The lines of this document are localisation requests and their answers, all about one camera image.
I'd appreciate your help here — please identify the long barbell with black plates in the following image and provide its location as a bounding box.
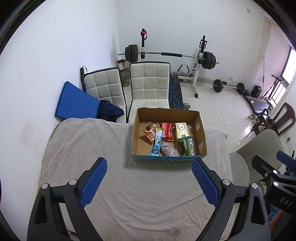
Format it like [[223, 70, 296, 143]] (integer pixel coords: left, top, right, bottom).
[[118, 44, 220, 70]]

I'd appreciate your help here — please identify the dark wooden chair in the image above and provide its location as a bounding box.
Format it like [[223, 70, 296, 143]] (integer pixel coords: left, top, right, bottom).
[[251, 102, 296, 136]]

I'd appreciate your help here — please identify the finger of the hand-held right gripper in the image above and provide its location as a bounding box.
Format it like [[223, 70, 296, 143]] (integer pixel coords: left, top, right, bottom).
[[252, 156, 281, 183], [277, 151, 296, 178]]

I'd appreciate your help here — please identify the dark blue bag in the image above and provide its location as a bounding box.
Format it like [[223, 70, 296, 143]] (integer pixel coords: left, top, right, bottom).
[[98, 100, 125, 123]]

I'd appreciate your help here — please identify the pink cloth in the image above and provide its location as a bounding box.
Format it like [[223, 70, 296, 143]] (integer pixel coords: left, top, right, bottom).
[[161, 142, 179, 157]]

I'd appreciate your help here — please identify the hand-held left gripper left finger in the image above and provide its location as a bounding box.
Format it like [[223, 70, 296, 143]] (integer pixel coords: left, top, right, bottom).
[[27, 158, 108, 241]]

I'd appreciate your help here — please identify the yellow tissue pack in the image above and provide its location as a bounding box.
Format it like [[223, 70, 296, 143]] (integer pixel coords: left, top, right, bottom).
[[174, 122, 189, 139]]

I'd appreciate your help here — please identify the red snack packet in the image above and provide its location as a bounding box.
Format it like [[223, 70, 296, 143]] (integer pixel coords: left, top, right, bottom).
[[159, 122, 175, 142]]

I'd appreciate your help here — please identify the black and blue weight bench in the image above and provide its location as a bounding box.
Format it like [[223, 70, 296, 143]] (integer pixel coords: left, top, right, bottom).
[[168, 76, 183, 109]]

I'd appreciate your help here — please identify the white padded chair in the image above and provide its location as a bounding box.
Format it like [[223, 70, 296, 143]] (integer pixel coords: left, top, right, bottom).
[[84, 67, 127, 123], [127, 61, 171, 123]]

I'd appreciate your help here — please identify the grey plastic chair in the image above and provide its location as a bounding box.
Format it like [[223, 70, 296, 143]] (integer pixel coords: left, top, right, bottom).
[[229, 128, 285, 193]]

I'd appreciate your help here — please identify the blue foam mat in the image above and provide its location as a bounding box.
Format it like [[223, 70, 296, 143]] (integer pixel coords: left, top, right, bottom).
[[54, 81, 101, 122]]

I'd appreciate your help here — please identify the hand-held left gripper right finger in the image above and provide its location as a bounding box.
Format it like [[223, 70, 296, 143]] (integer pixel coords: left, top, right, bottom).
[[191, 158, 271, 241]]

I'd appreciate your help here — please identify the blue and white packet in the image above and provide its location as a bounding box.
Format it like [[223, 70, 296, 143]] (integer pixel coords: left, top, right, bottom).
[[150, 127, 164, 157]]

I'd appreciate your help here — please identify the white barbell rack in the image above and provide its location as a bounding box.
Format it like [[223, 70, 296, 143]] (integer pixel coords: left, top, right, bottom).
[[140, 28, 207, 98]]

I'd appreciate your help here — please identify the short barbell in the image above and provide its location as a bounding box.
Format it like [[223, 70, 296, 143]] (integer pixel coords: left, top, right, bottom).
[[211, 79, 246, 95]]

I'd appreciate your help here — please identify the orange snack packet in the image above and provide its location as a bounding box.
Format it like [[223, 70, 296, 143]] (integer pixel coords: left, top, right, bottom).
[[143, 122, 158, 144]]

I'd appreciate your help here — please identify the person's right forearm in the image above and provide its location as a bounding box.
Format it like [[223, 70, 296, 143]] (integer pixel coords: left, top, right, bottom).
[[269, 210, 293, 241]]

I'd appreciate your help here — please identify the treadmill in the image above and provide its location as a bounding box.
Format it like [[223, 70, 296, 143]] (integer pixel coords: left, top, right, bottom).
[[244, 95, 275, 114]]

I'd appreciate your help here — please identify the grey curved exercise equipment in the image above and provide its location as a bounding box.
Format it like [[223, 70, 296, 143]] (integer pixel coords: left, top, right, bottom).
[[177, 64, 192, 77]]

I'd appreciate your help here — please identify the green snack packet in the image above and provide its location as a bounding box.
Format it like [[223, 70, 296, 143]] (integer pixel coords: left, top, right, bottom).
[[178, 135, 194, 156]]

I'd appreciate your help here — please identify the clear water jug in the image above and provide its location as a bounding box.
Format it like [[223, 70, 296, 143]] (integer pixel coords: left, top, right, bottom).
[[121, 71, 131, 87]]

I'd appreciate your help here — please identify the cardboard box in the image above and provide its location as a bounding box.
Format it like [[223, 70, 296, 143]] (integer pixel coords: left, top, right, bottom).
[[131, 108, 208, 164]]

